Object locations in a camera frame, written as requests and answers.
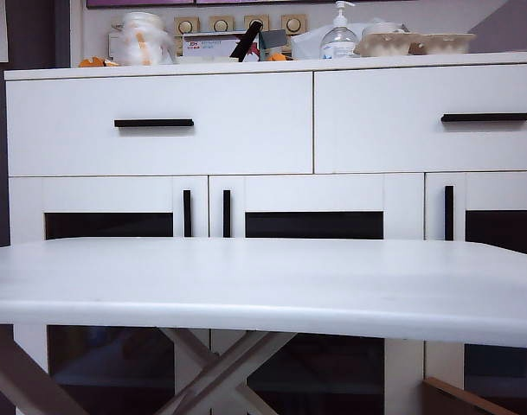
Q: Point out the white sideboard cabinet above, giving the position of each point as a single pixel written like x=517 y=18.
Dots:
x=375 y=60

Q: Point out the white crossed table leg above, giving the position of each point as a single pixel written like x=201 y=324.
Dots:
x=187 y=346
x=263 y=352

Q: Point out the orange crumpled wrapper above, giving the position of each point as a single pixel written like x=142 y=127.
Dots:
x=94 y=61

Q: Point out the brown wooden board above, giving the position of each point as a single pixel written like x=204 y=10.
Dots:
x=455 y=397

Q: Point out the white printed cardboard box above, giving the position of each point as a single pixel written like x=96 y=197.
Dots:
x=207 y=46

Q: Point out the wooden wall dimmer switch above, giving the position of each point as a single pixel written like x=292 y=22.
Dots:
x=265 y=21
x=186 y=26
x=293 y=23
x=221 y=24

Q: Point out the brown slanted beam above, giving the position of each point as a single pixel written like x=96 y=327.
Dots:
x=25 y=376

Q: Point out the white cabinet drawer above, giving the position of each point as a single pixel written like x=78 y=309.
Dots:
x=246 y=99
x=419 y=91

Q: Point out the white round container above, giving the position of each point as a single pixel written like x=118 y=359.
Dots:
x=384 y=28

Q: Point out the teal grey card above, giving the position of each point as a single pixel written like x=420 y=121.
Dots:
x=272 y=40

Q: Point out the white glass-panel cabinet door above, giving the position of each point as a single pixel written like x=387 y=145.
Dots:
x=496 y=192
x=310 y=194
x=107 y=194

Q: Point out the purple picture frame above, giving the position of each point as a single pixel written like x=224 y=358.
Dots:
x=137 y=3
x=267 y=1

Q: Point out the orange packet with brown chips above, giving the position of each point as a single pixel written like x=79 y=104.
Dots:
x=278 y=56

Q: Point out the small white box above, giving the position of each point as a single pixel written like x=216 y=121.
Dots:
x=113 y=45

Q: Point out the clear pump sanitizer bottle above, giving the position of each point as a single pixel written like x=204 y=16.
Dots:
x=338 y=41

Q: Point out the white translucent plastic jar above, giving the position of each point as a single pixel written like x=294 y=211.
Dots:
x=144 y=39

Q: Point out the beige egg carton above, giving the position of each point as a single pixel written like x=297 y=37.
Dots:
x=419 y=43

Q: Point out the black slanted bar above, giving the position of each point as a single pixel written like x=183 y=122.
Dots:
x=246 y=41

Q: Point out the white translucent plastic bag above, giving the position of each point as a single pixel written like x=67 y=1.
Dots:
x=306 y=43

